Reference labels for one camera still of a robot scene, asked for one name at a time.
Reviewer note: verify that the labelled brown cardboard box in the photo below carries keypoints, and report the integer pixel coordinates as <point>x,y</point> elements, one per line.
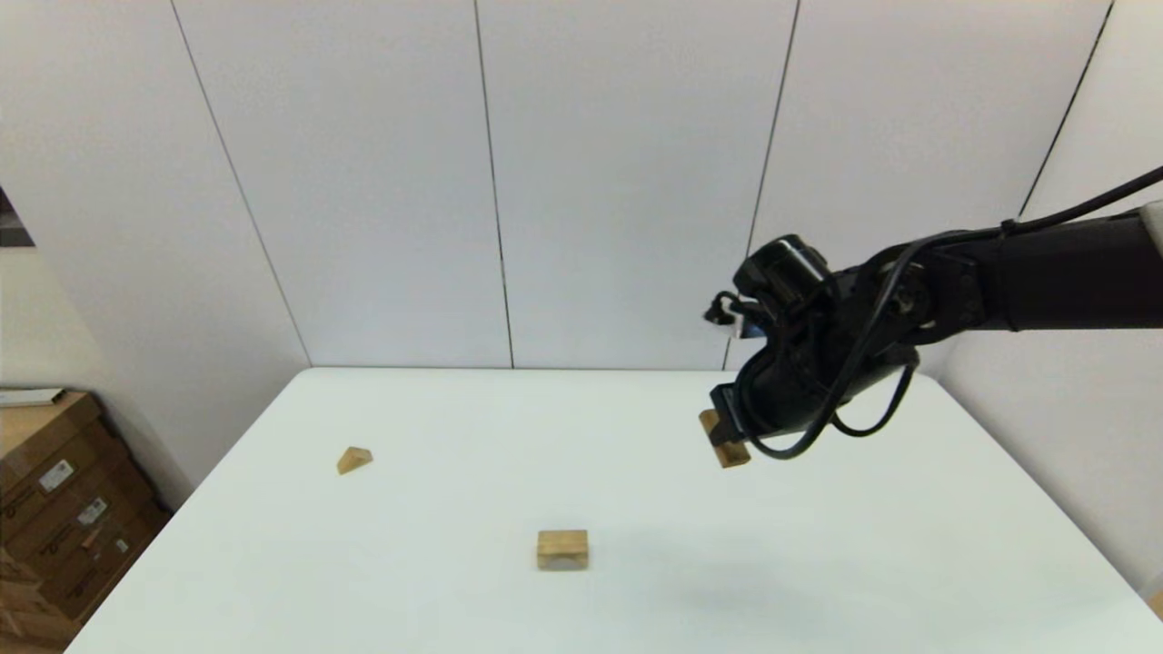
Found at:
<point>54,459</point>
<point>68,536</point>
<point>100,574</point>

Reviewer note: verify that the rectangular wooden building block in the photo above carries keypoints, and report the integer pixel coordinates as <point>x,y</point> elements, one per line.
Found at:
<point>731,456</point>

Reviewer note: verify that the triangular wooden building block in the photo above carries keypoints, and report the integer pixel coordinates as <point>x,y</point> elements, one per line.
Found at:
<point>354,461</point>

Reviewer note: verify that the small flat cardboard stack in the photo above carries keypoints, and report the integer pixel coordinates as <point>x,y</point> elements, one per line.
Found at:
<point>18,599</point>

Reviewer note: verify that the white flat object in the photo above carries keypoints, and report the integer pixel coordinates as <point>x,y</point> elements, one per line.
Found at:
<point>32,397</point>

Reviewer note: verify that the arched wooden building block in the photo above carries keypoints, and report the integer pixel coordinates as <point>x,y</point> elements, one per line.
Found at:
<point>561,547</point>

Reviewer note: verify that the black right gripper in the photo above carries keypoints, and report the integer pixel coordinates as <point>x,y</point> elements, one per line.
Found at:
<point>809,381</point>

